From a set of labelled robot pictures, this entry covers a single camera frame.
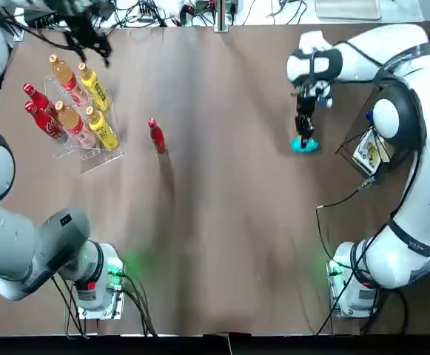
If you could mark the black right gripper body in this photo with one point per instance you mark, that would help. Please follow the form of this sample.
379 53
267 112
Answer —
307 107

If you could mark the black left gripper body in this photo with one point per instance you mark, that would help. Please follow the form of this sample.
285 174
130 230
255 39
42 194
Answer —
85 27

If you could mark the teal chips packet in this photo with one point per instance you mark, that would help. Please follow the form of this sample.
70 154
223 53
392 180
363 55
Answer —
314 146

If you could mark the red cola bottle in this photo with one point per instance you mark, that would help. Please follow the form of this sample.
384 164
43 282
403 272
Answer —
39 98
158 138
48 124

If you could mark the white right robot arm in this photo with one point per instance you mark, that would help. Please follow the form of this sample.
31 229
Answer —
385 48

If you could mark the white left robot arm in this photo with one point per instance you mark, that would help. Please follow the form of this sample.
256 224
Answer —
11 244

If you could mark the clear acrylic bottle shelf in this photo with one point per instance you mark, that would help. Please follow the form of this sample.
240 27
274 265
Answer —
103 161

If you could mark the orange tea bottle red label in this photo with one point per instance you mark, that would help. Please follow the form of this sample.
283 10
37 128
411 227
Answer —
72 122
64 75

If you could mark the tea bottle yellow label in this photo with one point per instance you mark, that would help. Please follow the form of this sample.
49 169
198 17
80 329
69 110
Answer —
96 88
101 127

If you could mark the black computer box red logo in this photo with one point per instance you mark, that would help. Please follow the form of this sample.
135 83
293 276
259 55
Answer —
42 18

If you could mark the black power strip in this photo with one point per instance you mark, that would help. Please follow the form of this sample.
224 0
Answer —
146 9

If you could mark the blue cracker bag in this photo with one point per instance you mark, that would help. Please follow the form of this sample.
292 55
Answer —
368 115

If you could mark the yellow and white snack packet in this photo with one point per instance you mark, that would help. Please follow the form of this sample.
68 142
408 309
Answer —
366 153

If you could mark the white plastic tray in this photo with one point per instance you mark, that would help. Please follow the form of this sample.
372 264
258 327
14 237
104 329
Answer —
348 9

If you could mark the aluminium profile post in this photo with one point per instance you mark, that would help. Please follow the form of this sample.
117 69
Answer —
222 18

